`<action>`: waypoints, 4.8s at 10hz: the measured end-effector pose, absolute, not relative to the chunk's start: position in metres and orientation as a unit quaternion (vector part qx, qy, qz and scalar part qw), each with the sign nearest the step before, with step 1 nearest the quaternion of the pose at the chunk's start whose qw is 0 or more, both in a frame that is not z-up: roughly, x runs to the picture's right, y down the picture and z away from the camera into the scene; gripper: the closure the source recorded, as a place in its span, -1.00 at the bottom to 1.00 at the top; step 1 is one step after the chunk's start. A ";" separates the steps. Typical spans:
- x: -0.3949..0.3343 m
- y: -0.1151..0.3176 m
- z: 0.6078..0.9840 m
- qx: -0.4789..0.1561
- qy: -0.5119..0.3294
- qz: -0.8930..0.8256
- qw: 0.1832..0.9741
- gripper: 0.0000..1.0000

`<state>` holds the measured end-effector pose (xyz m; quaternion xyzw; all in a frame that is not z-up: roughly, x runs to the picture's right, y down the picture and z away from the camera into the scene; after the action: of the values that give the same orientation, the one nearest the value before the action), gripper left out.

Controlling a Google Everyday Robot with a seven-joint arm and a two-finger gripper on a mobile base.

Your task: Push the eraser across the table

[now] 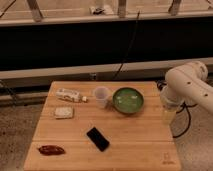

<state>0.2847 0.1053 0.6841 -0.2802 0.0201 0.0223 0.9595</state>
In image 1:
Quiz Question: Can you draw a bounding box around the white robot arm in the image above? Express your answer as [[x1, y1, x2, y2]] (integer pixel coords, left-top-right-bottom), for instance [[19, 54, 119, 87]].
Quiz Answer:
[[160, 61, 213, 125]]

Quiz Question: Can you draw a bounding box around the white eraser block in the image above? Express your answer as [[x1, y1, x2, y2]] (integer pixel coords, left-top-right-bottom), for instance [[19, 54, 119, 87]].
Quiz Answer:
[[54, 107, 74, 119]]

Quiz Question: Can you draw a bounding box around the clear plastic cup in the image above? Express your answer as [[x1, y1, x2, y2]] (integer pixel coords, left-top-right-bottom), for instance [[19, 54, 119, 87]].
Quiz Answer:
[[93, 86, 110, 108]]

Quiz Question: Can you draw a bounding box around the green bowl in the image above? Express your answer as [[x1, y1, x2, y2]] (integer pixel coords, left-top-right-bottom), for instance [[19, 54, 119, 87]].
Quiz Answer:
[[112, 87, 144, 115]]

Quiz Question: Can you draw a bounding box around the white plastic bottle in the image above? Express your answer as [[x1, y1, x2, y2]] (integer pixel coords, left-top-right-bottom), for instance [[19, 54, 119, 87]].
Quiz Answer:
[[56, 88, 87, 103]]

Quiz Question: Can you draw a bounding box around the black smartphone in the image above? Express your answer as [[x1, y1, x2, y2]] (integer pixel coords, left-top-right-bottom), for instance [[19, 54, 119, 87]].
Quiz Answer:
[[87, 127, 110, 152]]

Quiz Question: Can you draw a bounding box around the small dark object on ledge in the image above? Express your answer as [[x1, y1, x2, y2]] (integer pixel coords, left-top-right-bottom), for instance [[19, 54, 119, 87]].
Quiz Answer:
[[90, 6, 105, 15]]

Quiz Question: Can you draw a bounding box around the dark red chili pepper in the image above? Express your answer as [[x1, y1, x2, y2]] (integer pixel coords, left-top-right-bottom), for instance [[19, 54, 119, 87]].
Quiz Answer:
[[38, 145, 65, 155]]

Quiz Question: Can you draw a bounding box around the black hanging cable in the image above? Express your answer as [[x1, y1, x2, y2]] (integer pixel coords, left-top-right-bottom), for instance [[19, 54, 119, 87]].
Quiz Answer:
[[112, 9, 141, 81]]

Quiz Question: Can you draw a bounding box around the black floor cable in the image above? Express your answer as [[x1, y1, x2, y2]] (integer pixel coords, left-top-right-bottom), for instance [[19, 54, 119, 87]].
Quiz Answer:
[[156, 79, 198, 139]]

